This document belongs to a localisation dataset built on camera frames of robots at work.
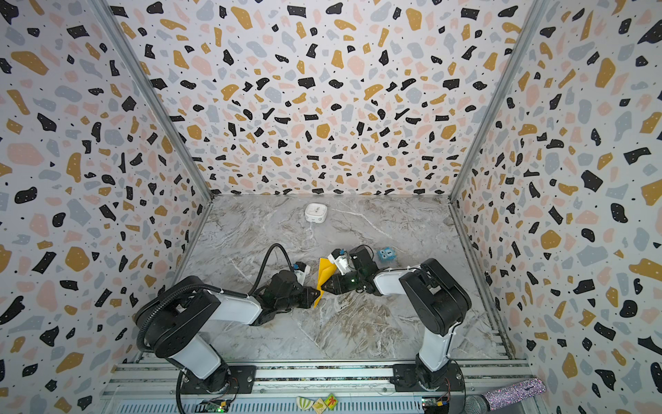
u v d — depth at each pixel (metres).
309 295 0.80
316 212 1.13
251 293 0.65
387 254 1.00
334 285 0.84
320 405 0.69
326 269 0.93
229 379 0.73
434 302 0.49
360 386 0.73
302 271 0.84
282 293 0.72
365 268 0.76
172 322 0.46
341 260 0.86
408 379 0.73
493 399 0.67
